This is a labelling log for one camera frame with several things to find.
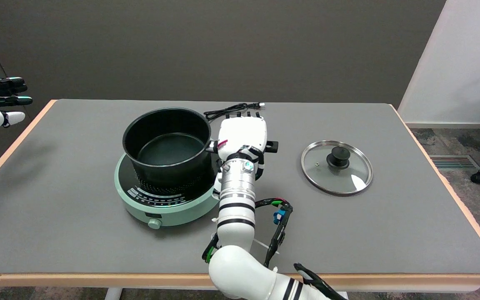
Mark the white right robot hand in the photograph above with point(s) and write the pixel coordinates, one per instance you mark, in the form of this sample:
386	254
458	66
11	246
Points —
242	135

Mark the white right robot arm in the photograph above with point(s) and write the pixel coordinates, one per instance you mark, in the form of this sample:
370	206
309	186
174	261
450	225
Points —
236	216

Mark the green round induction cooker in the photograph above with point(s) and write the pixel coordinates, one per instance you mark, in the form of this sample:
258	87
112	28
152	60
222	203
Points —
177	206

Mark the glass lid with black knob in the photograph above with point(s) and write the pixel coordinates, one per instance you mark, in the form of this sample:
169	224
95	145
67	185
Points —
348	179

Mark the white table leg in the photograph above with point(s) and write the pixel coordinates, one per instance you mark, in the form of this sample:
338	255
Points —
113	293

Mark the floor vent grille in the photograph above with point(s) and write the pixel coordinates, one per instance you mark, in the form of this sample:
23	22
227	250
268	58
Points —
452	161

